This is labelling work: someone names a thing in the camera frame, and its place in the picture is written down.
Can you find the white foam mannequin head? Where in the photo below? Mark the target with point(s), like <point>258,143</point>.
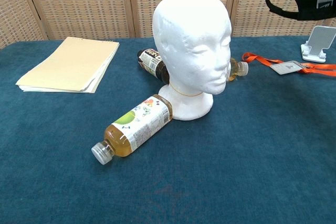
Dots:
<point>193,48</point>

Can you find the yellow rubber band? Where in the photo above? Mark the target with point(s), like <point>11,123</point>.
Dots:
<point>183,94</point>

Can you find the dark drink bottle black cap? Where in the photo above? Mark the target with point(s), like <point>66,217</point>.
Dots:
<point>153,62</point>

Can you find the apple label tea bottle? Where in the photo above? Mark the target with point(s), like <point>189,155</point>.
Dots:
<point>141,127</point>

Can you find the yellow tea bottle plain label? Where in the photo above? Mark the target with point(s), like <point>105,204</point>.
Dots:
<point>237,69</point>

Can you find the blue carpet table cover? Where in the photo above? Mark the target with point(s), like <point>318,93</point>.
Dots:
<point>236,155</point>

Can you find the cream paper stack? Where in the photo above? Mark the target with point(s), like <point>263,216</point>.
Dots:
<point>71,64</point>

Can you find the white badge card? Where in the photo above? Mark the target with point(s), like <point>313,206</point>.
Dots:
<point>286,67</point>

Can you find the woven wooden folding screen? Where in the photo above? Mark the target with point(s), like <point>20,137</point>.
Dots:
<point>86,3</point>

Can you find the white phone stand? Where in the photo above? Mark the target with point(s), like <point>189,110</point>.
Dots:
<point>319,41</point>

